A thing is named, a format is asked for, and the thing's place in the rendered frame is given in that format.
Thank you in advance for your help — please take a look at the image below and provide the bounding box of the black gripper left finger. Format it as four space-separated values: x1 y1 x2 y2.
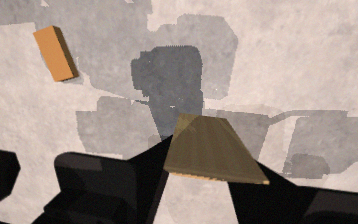
54 135 173 224

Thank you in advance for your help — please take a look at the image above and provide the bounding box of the orange rectangular block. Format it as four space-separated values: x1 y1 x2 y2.
32 26 79 82

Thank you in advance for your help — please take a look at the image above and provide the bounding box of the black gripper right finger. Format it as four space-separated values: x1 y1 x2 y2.
227 159 358 224

